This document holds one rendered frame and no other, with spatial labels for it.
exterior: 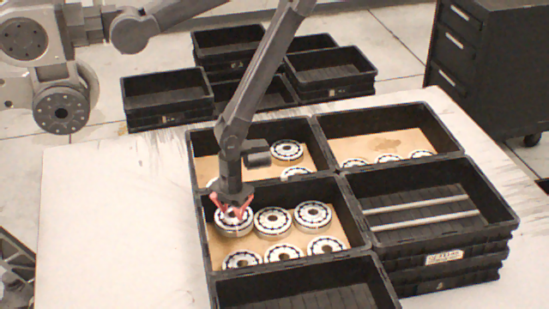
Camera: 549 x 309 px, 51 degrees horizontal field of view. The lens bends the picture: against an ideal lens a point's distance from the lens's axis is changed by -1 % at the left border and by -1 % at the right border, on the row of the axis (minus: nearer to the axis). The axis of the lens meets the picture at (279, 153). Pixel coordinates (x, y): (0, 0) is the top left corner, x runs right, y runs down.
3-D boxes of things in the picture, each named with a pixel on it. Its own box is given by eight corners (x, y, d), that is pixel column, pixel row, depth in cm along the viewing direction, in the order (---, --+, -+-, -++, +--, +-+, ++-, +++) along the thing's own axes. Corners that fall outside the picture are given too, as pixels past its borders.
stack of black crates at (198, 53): (206, 130, 315) (199, 56, 288) (196, 101, 338) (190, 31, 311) (276, 118, 324) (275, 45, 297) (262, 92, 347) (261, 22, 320)
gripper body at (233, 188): (223, 178, 151) (221, 156, 146) (255, 192, 147) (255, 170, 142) (208, 192, 147) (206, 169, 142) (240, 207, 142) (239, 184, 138)
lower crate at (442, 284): (365, 309, 151) (370, 279, 144) (332, 230, 174) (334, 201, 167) (502, 282, 158) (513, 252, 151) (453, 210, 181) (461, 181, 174)
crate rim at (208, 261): (208, 283, 132) (207, 276, 130) (194, 198, 155) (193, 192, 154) (373, 255, 139) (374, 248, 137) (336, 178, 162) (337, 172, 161)
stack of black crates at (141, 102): (138, 189, 275) (123, 110, 248) (133, 153, 298) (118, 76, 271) (220, 174, 284) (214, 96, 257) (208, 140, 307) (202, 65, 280)
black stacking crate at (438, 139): (334, 202, 168) (337, 172, 161) (309, 144, 191) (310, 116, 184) (459, 184, 175) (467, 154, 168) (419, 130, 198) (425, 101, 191)
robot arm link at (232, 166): (215, 146, 140) (220, 160, 136) (243, 142, 142) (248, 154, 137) (217, 168, 144) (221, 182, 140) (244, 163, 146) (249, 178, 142)
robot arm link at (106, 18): (92, 6, 118) (92, 13, 113) (142, 1, 120) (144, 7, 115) (100, 49, 122) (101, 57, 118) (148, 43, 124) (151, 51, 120)
